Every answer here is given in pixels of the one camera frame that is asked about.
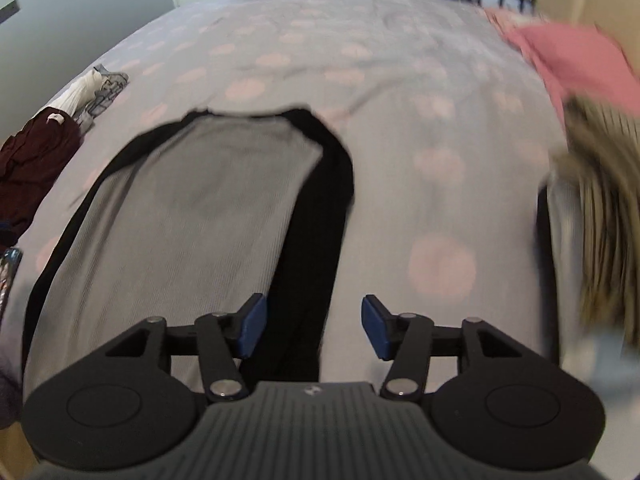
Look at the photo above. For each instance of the maroon sweater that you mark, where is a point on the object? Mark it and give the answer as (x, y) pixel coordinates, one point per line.
(31, 161)

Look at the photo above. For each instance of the striped olive folded garment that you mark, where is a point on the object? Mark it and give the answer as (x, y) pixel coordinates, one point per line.
(602, 159)

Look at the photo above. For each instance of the smartphone with lit screen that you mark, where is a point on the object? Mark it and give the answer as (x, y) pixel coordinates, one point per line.
(10, 262)

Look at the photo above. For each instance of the white knit garment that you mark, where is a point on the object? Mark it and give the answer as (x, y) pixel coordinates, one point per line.
(80, 92)

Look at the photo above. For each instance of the grey checked garment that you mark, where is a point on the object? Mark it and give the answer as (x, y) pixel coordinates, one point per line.
(111, 86)

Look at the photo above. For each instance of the grey black raglan shirt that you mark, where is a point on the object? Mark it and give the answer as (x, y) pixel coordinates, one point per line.
(191, 218)

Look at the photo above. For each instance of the pink dotted bed sheet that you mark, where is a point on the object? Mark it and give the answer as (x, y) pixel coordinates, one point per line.
(449, 131)

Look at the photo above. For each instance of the black folded garment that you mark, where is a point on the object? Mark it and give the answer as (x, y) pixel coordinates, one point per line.
(550, 323)

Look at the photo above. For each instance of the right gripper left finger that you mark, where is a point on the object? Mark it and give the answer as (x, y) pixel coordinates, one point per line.
(221, 339)

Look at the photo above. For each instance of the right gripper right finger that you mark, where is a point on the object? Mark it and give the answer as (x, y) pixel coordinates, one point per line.
(405, 340)

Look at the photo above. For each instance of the floral pink pillow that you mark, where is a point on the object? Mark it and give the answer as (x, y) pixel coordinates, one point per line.
(505, 20)

